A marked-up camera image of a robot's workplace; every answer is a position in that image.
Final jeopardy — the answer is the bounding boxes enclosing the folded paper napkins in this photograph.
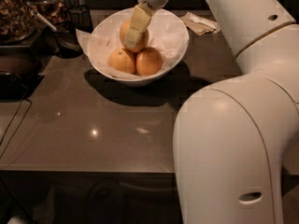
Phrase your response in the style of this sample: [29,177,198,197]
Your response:
[180,12,221,35]

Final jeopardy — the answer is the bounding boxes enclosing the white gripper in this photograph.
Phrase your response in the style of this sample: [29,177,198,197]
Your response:
[124,0,168,48]

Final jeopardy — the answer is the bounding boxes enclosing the white paper bowl liner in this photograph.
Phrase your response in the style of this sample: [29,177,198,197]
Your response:
[75,8,188,80]

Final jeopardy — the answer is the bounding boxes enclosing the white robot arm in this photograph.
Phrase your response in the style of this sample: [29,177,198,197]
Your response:
[173,0,299,224]

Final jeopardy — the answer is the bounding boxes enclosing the dark round cup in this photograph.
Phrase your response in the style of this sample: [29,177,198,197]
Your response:
[53,21,82,59]

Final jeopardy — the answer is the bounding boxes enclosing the orange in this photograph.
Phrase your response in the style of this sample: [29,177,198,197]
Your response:
[107,48,135,74]
[120,20,150,53]
[135,47,164,76]

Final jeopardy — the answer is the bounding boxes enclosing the black appliance on left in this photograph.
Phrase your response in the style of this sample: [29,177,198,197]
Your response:
[0,49,43,100]

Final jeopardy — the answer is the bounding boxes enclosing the white ceramic bowl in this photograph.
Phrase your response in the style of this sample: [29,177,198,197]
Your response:
[85,6,190,88]

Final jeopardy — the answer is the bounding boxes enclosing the black power cable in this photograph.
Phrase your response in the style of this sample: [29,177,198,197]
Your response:
[0,84,33,159]

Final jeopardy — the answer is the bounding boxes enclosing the glass jar of dried snacks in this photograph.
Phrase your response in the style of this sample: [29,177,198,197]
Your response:
[0,0,36,45]

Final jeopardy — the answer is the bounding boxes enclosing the black wire mesh cup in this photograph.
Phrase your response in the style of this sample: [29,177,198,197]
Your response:
[68,5,93,33]

